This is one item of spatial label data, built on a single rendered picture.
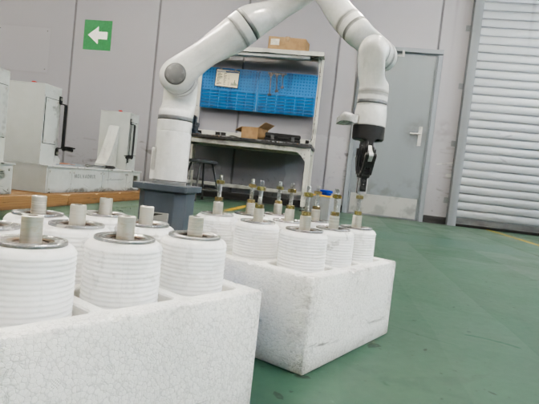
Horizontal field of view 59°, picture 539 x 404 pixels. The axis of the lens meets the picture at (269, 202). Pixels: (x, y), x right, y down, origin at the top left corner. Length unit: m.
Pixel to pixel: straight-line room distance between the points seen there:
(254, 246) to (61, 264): 0.52
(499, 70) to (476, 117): 0.61
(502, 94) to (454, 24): 1.03
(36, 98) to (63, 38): 3.97
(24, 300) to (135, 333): 0.12
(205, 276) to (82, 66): 6.67
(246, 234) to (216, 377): 0.37
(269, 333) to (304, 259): 0.15
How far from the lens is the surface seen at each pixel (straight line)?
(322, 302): 0.91
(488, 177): 6.36
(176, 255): 0.67
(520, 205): 6.47
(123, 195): 4.34
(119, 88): 6.96
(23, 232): 0.57
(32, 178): 3.55
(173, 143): 1.28
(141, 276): 0.60
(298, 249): 0.91
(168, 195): 1.26
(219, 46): 1.29
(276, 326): 0.92
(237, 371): 0.73
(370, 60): 1.15
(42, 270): 0.54
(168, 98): 1.36
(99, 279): 0.61
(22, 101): 3.63
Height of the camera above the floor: 0.35
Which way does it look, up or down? 3 degrees down
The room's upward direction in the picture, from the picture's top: 6 degrees clockwise
